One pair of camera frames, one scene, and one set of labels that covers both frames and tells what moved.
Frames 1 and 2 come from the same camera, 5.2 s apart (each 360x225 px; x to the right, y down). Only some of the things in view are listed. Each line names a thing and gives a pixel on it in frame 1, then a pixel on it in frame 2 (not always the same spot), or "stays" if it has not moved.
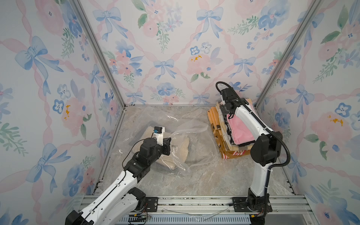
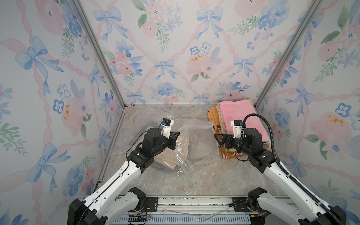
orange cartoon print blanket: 216,126 stays
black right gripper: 222,106 → 229,138
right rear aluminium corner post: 281,64 stays
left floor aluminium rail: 110,151 stays
